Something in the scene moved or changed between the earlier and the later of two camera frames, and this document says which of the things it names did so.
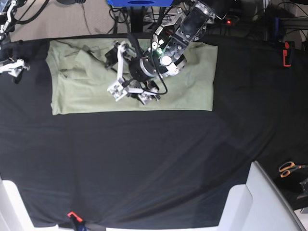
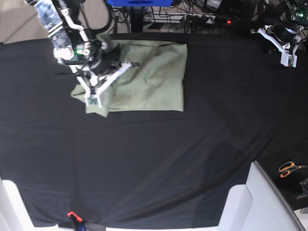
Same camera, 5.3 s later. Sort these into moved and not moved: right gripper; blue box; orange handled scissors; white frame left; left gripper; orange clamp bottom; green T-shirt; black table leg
Moved: left gripper; green T-shirt; right gripper
Not moved: orange clamp bottom; blue box; orange handled scissors; black table leg; white frame left
